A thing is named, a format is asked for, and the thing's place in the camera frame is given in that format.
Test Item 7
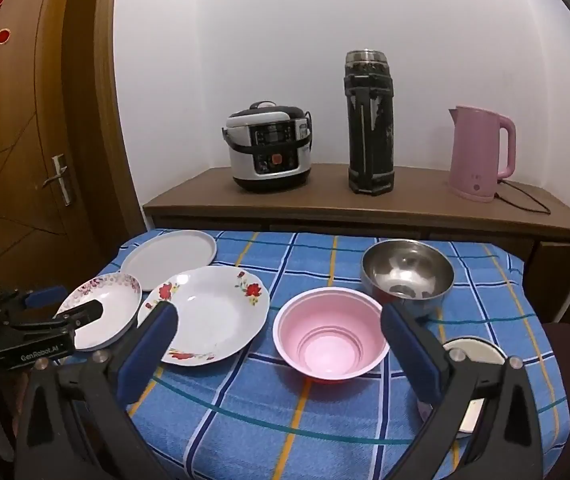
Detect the white black rice cooker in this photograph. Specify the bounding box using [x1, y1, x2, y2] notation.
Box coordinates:
[222, 101, 314, 193]

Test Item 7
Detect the small pink floral plate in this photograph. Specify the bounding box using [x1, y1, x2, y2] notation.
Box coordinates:
[54, 272, 143, 352]

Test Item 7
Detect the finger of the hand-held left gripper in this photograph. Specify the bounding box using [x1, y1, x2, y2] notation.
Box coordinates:
[0, 285, 69, 322]
[52, 300, 106, 335]

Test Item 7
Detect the wooden door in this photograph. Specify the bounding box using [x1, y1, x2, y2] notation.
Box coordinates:
[0, 0, 116, 306]

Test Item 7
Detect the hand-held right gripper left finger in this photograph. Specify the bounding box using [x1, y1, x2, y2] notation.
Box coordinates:
[15, 302, 180, 480]

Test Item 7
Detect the pink plastic bowl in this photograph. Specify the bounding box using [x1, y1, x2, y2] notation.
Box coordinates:
[272, 287, 388, 385]

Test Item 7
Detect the plain white plate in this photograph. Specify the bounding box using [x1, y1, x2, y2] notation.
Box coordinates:
[121, 230, 217, 292]

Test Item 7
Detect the large red floral plate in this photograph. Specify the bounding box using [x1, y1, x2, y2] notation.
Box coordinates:
[137, 266, 270, 367]

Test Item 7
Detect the metal door handle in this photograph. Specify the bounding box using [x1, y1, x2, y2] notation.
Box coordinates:
[42, 155, 73, 207]

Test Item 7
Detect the blue plaid tablecloth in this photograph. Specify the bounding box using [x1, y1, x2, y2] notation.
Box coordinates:
[62, 229, 570, 480]

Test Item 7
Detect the tall black thermos flask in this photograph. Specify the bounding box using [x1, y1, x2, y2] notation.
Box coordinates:
[342, 50, 396, 195]

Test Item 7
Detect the pink electric kettle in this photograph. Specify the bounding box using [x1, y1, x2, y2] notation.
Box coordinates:
[447, 105, 517, 203]

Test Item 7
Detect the brown wooden cabinet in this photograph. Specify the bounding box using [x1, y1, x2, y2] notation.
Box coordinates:
[142, 162, 570, 321]

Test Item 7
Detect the black kettle power cable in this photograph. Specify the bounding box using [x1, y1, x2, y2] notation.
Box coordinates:
[495, 179, 552, 216]

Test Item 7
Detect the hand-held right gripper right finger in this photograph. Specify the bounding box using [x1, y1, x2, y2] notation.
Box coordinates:
[380, 302, 556, 480]

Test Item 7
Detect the stainless steel bowl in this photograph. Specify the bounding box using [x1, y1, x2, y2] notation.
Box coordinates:
[361, 239, 454, 318]

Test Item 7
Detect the wooden door frame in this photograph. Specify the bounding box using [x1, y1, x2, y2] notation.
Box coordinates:
[94, 0, 148, 271]

